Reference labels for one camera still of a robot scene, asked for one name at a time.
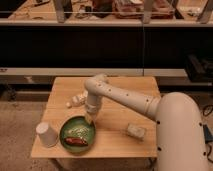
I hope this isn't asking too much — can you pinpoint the white plastic bottle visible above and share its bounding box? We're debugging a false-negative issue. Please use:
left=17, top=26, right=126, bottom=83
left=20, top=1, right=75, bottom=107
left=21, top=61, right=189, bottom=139
left=66, top=91, right=88, bottom=108

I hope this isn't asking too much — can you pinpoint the wooden table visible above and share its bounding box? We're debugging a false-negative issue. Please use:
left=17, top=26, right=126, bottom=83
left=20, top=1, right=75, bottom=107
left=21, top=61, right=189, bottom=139
left=31, top=77, right=157, bottom=159

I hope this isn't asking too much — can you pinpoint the red food piece in bowl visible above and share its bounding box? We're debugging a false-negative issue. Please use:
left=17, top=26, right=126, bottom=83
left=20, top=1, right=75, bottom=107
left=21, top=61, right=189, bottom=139
left=64, top=137, right=88, bottom=146

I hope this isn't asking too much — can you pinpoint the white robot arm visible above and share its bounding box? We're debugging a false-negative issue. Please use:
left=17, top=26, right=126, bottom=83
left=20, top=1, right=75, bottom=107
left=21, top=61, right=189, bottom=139
left=84, top=74, right=209, bottom=171

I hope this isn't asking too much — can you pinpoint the blue foot pedal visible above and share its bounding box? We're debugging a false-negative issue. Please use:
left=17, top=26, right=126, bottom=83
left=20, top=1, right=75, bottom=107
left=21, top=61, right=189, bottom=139
left=203, top=124, right=213, bottom=143

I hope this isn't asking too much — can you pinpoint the black cable on floor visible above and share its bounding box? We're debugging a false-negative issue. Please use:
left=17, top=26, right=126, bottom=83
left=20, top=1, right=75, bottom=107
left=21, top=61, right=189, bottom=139
left=201, top=103, right=213, bottom=118

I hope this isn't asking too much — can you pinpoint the white paper cup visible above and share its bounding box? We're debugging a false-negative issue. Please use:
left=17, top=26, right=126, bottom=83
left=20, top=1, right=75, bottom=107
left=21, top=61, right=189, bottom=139
left=36, top=122, right=58, bottom=148

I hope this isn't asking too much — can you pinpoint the background workbench shelf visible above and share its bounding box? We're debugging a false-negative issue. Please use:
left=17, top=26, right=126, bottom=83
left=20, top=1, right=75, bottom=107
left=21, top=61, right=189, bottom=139
left=0, top=0, right=213, bottom=27

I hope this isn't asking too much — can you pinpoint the black box on right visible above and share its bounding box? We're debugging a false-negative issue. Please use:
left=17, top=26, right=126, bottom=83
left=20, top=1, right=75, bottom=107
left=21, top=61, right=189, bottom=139
left=185, top=55, right=213, bottom=83

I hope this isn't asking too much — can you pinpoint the green ceramic bowl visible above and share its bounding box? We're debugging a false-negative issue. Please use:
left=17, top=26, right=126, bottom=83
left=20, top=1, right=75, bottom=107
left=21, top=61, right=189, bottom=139
left=59, top=116, right=96, bottom=154

